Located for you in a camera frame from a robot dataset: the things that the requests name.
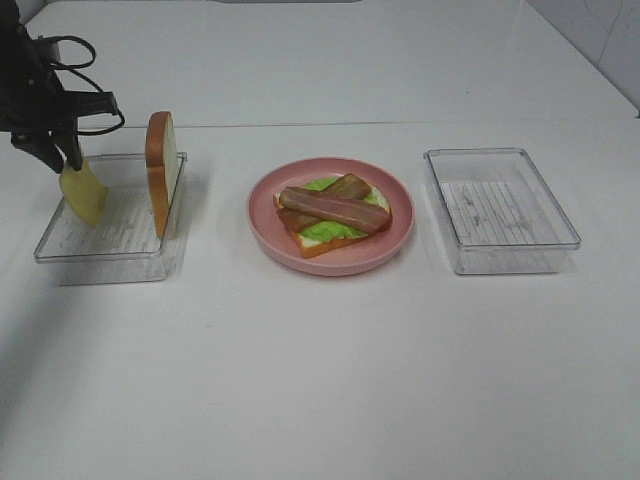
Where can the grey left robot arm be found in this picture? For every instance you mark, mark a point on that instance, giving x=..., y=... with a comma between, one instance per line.
x=70, y=53

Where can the clear right plastic tray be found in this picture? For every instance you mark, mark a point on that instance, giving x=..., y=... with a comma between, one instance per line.
x=496, y=214

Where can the clear left plastic tray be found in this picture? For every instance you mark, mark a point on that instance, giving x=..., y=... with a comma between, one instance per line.
x=124, y=247

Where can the bacon strip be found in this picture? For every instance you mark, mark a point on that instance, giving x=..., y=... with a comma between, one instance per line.
x=355, y=213
x=288, y=216

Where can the pink round plate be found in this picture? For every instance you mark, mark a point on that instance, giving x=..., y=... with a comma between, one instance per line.
x=354, y=258

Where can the green lettuce leaf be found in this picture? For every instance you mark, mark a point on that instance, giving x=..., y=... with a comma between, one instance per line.
x=318, y=230

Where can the yellow cheese slice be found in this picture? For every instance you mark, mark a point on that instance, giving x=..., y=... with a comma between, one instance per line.
x=84, y=193

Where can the clear plastic tray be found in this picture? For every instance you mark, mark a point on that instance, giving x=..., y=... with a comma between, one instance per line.
x=496, y=214
x=124, y=247

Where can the bread slice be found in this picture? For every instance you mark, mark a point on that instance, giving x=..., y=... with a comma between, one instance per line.
x=310, y=249
x=162, y=166

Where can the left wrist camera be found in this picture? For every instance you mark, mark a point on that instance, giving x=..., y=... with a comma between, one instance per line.
x=47, y=50

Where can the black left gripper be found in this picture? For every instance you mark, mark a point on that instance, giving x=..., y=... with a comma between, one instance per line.
x=41, y=106

